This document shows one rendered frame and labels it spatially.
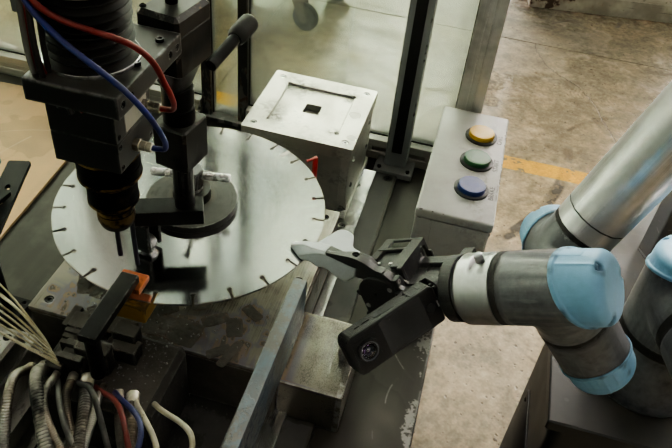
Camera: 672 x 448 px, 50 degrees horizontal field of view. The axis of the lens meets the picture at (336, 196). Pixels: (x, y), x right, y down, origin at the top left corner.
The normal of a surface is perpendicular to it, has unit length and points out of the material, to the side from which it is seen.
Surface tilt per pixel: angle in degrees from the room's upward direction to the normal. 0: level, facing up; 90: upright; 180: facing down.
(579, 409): 0
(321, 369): 0
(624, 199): 82
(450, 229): 90
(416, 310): 59
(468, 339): 0
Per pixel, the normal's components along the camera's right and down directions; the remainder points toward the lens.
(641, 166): -0.63, 0.24
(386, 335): 0.40, 0.14
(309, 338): 0.08, -0.76
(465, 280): -0.62, -0.30
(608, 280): 0.78, -0.08
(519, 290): -0.62, -0.04
